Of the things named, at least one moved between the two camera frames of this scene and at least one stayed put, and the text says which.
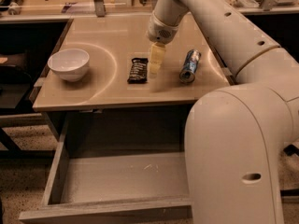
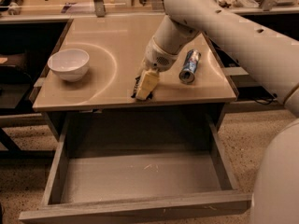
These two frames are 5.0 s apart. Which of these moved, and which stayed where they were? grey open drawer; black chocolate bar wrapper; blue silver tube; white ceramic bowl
Moved: black chocolate bar wrapper
Stayed: grey open drawer; blue silver tube; white ceramic bowl
